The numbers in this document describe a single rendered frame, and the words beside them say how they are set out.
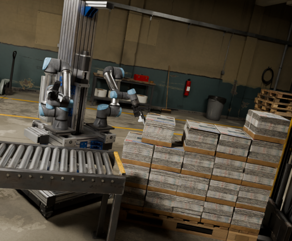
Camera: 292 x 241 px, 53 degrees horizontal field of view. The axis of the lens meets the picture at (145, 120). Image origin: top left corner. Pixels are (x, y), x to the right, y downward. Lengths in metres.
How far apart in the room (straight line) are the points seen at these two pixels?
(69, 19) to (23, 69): 6.29
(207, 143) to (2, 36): 7.52
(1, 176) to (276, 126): 2.26
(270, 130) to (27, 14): 7.68
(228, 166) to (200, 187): 0.33
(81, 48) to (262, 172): 2.11
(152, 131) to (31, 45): 6.90
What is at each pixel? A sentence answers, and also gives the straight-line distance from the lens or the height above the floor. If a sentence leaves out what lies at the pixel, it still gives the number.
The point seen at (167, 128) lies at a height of 1.01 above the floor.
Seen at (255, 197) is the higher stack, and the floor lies 0.51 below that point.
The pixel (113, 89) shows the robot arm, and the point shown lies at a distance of 2.94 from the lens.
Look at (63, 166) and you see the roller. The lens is 2.12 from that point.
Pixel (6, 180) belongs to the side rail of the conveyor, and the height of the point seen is 0.73.
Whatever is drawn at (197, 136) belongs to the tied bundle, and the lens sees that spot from 2.78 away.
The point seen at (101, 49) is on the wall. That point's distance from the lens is 9.21.
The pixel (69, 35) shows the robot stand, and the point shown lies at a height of 1.69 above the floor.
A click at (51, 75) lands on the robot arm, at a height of 1.31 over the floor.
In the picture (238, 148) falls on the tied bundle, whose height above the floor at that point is 0.95.
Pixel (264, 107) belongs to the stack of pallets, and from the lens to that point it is 9.12.
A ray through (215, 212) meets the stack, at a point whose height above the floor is 0.28.
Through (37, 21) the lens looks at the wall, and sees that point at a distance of 9.24.
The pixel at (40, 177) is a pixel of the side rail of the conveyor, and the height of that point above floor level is 0.77.
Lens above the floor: 1.62
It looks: 12 degrees down
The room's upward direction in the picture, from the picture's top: 10 degrees clockwise
